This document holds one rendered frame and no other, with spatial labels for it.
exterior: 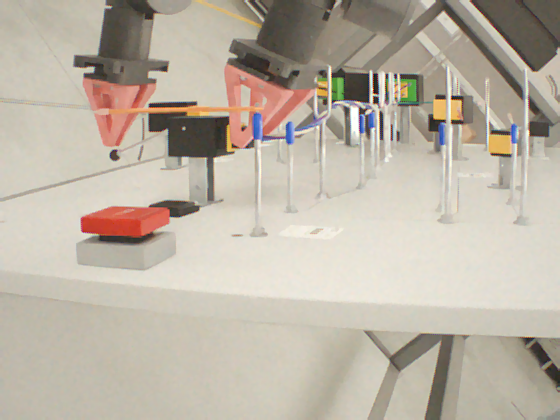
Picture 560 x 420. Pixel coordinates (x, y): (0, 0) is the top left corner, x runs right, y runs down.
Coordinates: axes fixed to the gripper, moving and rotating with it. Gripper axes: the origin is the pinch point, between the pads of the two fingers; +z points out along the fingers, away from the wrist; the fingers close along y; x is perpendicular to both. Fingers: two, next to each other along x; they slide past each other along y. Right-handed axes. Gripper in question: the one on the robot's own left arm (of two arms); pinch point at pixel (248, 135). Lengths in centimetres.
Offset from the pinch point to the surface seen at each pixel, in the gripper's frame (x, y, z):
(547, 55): -18, 106, -20
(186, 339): 5.9, 20.4, 37.2
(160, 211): -4.5, -21.9, 1.5
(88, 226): -1.5, -26.0, 3.5
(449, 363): -29, 53, 35
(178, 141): 6.2, -1.8, 3.3
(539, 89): -20, 101, -13
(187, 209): 0.7, -6.1, 7.4
